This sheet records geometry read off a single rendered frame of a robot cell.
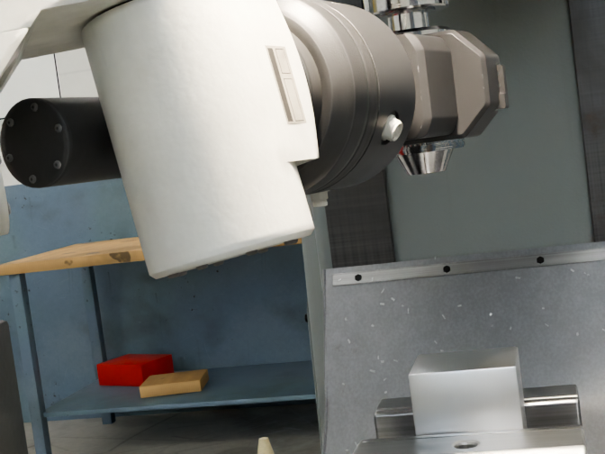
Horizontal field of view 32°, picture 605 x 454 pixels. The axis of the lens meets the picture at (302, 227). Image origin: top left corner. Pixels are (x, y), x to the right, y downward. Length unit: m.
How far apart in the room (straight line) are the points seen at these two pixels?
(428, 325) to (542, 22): 0.29
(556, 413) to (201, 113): 0.36
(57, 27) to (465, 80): 0.23
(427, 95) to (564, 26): 0.48
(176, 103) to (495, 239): 0.64
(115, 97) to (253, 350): 4.76
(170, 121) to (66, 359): 5.15
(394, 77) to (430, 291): 0.53
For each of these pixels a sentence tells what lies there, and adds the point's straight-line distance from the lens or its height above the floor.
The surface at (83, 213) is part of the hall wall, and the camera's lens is 5.35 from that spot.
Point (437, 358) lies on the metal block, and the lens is 0.64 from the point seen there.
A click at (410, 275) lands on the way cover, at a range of 0.99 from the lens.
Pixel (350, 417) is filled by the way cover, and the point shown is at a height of 0.97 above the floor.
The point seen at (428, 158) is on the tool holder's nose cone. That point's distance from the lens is 0.60.
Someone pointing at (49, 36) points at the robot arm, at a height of 1.27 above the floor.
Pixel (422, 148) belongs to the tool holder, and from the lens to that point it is 0.59.
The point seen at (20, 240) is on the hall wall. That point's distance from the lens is 5.52.
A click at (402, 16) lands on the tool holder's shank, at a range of 0.61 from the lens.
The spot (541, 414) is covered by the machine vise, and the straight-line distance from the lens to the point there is 0.66.
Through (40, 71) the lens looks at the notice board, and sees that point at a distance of 5.43.
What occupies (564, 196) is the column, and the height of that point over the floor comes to 1.14.
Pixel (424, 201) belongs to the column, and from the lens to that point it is 1.00.
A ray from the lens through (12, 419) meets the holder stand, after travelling 0.76.
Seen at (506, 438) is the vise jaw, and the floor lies 1.04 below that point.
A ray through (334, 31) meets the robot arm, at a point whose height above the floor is 1.26.
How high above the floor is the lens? 1.21
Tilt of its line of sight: 4 degrees down
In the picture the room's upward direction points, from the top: 7 degrees counter-clockwise
